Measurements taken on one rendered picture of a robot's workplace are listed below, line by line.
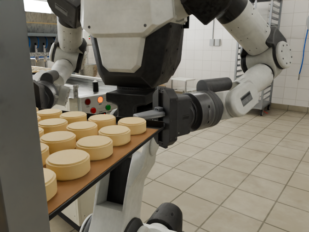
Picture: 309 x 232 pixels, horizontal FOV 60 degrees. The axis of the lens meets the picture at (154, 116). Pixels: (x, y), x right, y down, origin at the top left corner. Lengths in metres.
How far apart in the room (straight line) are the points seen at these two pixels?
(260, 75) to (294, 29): 4.34
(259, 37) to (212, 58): 4.77
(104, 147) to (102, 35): 0.45
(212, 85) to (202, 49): 5.04
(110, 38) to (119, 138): 0.40
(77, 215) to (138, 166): 0.98
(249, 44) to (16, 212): 0.74
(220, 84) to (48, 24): 1.71
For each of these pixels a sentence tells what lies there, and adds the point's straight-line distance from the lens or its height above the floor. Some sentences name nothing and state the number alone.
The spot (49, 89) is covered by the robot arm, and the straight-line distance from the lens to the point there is 0.81.
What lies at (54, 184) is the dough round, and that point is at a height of 0.96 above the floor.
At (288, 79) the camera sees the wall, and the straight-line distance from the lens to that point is 5.14.
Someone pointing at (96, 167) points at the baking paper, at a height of 0.95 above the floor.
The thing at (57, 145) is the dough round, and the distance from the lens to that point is 0.39.
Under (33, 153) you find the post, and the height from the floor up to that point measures 1.04.
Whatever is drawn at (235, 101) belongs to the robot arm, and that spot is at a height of 0.98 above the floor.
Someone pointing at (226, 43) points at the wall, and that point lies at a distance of 5.46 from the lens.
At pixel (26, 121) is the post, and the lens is 0.17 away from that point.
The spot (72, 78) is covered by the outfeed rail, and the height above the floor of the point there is 0.87.
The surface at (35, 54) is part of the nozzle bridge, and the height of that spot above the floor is 1.03.
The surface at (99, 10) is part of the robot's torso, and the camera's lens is 0.76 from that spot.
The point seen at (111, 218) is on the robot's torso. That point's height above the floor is 0.64.
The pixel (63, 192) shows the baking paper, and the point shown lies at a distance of 0.30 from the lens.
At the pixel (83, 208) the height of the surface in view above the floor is 0.19.
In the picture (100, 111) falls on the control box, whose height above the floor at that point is 0.75.
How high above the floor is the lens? 1.10
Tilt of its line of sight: 15 degrees down
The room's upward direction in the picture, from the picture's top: straight up
